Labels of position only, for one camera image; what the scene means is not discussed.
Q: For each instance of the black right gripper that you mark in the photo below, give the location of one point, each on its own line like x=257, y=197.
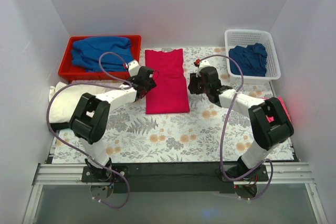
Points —
x=196, y=86

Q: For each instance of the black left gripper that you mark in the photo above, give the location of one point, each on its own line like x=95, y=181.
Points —
x=146, y=85

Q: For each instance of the crimson red t shirt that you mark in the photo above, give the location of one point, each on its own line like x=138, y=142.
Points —
x=170, y=94

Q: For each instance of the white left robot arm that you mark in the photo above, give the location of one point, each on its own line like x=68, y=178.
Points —
x=90, y=117

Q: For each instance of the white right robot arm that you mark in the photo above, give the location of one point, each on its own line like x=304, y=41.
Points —
x=266, y=135

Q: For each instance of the navy blue t shirt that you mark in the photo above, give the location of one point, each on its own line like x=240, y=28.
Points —
x=251, y=59

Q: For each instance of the floral patterned table mat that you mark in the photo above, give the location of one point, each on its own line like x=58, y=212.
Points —
x=132, y=136

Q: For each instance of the white plastic laundry basket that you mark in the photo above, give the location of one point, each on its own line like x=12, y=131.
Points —
x=246, y=37

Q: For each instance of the folded royal blue t shirt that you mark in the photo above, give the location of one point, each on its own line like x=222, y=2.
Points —
x=107, y=52

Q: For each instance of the folded pink t shirt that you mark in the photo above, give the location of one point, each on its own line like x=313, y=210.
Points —
x=276, y=111

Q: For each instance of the red plastic tray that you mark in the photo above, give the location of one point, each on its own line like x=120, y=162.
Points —
x=70, y=72

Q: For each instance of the folded white t shirt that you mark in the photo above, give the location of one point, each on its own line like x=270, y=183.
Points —
x=66, y=101

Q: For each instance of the folded black t shirt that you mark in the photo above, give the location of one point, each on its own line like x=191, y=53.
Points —
x=59, y=126

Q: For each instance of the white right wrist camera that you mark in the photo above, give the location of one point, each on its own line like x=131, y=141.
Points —
x=200, y=64

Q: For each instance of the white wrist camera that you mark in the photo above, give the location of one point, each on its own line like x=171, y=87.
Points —
x=133, y=68
x=200, y=64

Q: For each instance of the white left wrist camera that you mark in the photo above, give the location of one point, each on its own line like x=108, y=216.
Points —
x=133, y=68

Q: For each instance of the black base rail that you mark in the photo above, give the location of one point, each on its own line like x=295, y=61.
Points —
x=174, y=177

